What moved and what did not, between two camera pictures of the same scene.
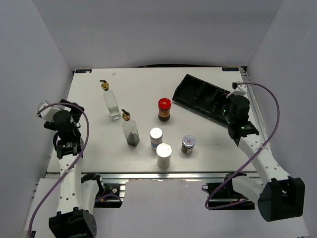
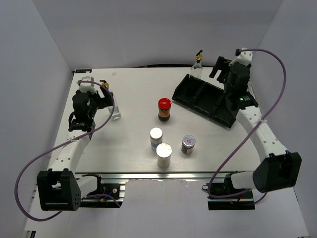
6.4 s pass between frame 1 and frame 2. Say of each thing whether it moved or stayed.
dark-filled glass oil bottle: moved
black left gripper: moved
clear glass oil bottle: stayed
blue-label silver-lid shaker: stayed
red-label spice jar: stayed
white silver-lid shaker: stayed
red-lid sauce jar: stayed
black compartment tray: stayed
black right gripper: moved
